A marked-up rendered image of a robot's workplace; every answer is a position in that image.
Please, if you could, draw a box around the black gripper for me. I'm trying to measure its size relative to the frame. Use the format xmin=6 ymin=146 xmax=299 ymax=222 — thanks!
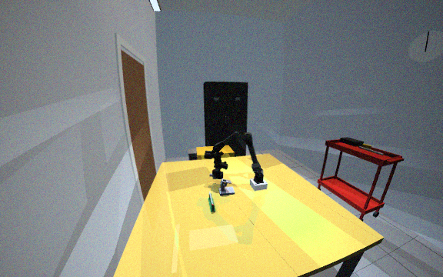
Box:
xmin=212 ymin=160 xmax=223 ymax=179

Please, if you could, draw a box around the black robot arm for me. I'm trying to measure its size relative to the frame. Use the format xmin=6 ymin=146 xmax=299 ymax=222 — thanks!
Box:
xmin=204 ymin=132 xmax=264 ymax=184

